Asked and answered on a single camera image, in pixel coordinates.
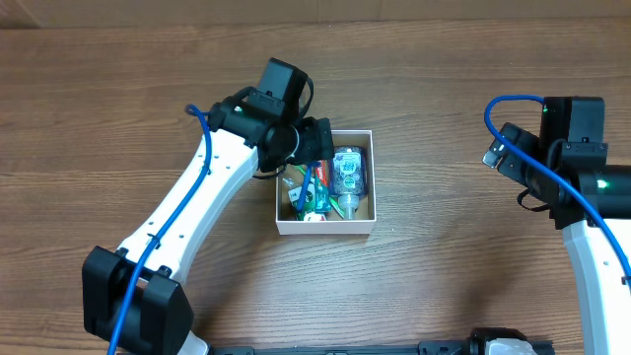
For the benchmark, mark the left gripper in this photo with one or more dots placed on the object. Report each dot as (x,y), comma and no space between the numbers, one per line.
(317,139)

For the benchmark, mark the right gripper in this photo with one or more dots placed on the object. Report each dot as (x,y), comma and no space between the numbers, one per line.
(509,153)

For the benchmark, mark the blue foam soap bottle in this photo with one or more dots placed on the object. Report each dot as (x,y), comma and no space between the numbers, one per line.
(348,182)

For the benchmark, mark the Colgate toothpaste tube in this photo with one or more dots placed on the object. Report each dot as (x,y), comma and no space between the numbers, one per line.
(322,203)

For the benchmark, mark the green Dettol soap bar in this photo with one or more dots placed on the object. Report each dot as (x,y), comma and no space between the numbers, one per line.
(301,203)

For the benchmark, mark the green toothbrush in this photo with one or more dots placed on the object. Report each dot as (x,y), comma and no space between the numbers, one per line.
(334,204)

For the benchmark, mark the blue disposable razor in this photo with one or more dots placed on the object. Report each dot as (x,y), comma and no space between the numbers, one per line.
(310,174)

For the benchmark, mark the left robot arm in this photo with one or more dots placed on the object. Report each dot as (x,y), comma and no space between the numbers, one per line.
(133,296)

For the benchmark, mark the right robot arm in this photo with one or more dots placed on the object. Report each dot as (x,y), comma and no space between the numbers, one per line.
(589,203)

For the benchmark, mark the white cardboard box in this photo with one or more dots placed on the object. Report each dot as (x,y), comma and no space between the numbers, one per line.
(285,220)

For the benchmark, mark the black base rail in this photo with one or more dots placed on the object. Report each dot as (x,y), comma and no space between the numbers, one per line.
(481,341)

